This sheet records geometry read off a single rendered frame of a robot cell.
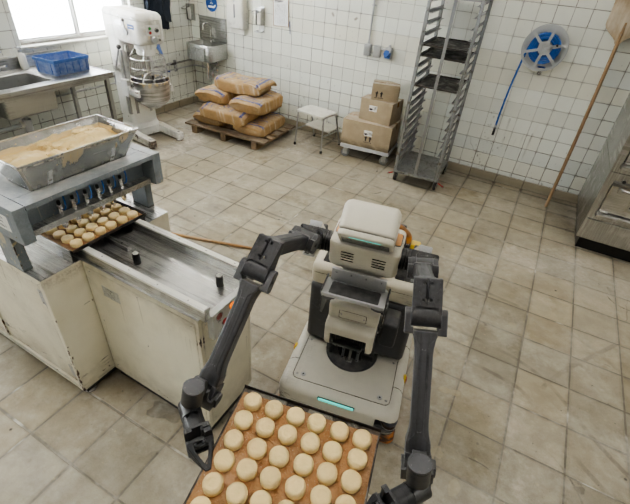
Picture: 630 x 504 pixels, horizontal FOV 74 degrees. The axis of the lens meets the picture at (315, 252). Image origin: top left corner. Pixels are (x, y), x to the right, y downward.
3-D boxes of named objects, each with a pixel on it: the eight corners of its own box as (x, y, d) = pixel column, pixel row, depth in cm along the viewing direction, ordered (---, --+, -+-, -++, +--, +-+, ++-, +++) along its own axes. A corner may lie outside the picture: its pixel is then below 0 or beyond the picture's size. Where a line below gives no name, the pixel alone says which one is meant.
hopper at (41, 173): (-15, 180, 171) (-29, 148, 163) (102, 141, 212) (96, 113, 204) (29, 201, 161) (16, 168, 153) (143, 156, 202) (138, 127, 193)
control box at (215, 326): (208, 337, 175) (205, 313, 167) (243, 304, 193) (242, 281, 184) (215, 341, 174) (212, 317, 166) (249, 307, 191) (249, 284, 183)
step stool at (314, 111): (340, 145, 547) (345, 110, 520) (320, 154, 517) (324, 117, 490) (313, 135, 567) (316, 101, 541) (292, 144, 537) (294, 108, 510)
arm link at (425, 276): (451, 279, 105) (410, 275, 107) (446, 331, 107) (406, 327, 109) (437, 256, 148) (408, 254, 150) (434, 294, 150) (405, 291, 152)
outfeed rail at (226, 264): (-14, 162, 256) (-18, 151, 252) (-9, 160, 258) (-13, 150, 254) (251, 283, 184) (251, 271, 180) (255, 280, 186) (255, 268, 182)
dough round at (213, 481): (226, 493, 98) (225, 489, 97) (204, 500, 96) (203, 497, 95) (222, 472, 102) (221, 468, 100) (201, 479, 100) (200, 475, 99)
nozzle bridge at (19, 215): (-8, 254, 186) (-40, 186, 166) (126, 193, 239) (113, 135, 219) (39, 282, 174) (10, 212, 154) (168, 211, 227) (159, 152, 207)
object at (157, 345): (116, 376, 238) (75, 249, 185) (162, 338, 263) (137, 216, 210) (212, 438, 212) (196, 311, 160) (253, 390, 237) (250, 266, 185)
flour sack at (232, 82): (210, 89, 520) (209, 75, 510) (228, 82, 552) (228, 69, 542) (261, 100, 501) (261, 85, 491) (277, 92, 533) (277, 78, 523)
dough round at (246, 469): (233, 477, 101) (232, 473, 100) (242, 458, 105) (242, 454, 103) (251, 485, 100) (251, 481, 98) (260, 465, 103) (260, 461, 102)
